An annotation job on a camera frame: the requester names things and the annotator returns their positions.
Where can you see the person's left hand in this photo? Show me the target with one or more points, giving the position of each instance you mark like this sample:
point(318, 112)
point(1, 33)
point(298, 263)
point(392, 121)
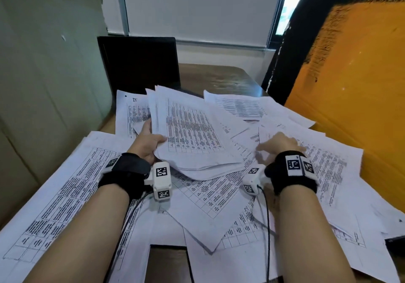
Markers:
point(144, 145)

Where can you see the person's right hand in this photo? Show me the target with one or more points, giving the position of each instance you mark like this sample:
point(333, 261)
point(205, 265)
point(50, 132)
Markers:
point(280, 143)

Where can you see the aligned stack of printed sheets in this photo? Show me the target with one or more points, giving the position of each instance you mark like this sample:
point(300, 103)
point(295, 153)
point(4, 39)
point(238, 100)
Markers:
point(193, 131)
point(53, 203)

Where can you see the pile of printed papers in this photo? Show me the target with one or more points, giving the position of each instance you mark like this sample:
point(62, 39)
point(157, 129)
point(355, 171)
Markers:
point(335, 172)

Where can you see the person's left forearm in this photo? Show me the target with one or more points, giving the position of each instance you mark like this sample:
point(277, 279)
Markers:
point(82, 238)

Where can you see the person's right forearm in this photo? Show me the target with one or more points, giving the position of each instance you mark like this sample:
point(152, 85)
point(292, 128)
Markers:
point(310, 238)

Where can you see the black laptop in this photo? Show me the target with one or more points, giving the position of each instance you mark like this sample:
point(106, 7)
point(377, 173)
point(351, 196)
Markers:
point(139, 64)

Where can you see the orange cardboard panel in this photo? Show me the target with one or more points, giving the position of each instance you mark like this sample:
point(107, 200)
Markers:
point(357, 86)

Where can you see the beige cardboard panel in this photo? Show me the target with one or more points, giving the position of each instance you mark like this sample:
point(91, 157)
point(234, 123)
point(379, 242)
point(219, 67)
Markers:
point(47, 86)

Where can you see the dark framed window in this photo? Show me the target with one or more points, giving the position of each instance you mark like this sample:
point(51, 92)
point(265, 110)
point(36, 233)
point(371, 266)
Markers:
point(292, 4)

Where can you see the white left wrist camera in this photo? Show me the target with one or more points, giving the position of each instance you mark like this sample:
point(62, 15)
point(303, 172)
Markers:
point(162, 181)

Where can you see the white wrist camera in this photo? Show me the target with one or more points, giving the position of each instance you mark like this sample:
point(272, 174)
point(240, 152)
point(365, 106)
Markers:
point(252, 180)
point(162, 181)

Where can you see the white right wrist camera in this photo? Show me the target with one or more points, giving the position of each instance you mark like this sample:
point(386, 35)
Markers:
point(252, 180)

